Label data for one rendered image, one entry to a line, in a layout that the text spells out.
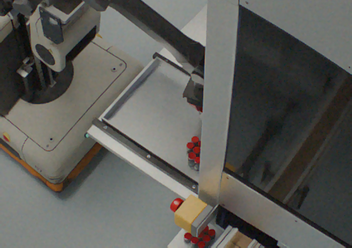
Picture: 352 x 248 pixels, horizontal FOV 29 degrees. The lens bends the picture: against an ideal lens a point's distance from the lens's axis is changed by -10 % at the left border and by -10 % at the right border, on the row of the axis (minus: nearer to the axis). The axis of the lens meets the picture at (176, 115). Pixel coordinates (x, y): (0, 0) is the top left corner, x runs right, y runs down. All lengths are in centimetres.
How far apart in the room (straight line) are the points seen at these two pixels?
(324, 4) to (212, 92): 48
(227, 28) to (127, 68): 173
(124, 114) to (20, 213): 103
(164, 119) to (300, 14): 109
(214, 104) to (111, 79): 149
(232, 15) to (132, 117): 97
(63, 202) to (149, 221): 37
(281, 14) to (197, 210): 82
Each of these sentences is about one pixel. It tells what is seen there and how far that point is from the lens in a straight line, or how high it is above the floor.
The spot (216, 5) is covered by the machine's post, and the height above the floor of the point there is 177.
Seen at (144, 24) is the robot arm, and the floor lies 136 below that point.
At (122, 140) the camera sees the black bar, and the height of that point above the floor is 90.
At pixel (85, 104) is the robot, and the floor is 28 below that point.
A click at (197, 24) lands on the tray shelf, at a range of 236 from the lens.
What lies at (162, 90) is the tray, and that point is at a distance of 221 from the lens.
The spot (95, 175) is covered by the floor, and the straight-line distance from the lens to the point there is 307.
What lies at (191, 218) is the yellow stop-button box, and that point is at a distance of 186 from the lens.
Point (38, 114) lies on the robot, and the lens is 292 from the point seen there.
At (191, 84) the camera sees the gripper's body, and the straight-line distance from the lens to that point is 204.
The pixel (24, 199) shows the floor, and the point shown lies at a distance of 307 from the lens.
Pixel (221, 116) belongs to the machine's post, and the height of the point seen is 143.
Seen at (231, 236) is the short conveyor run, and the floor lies 97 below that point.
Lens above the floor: 274
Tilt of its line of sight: 59 degrees down
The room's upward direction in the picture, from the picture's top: straight up
